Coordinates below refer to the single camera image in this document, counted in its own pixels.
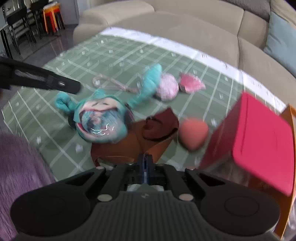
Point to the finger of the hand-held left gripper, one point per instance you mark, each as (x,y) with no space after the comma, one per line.
(57,82)

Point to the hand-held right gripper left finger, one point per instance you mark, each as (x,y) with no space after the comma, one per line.
(141,169)

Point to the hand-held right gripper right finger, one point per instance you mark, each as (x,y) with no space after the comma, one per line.
(149,169)

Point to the brown leather pouch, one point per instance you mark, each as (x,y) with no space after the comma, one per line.
(157,129)

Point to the green checked tablecloth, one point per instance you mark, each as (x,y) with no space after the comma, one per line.
(92,53)

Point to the salmon makeup sponge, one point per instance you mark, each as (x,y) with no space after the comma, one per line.
(193,133)

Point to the orange stacked stools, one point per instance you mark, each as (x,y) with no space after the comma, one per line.
(52,17)

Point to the black chair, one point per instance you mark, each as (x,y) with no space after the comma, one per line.
(36,11)
(17,20)

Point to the pink plush ball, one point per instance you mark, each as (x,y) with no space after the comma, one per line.
(167,87)

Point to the long teal plush toy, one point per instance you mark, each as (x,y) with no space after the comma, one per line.
(148,83)

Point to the purple fluffy blanket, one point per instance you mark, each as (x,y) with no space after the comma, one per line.
(18,176)

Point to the red cube box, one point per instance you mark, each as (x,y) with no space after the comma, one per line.
(252,143)

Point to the beige sofa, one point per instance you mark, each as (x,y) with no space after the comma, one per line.
(180,27)

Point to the blue pillow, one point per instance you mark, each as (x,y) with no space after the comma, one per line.
(281,44)

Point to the grey pillow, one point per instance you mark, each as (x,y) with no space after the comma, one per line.
(252,8)

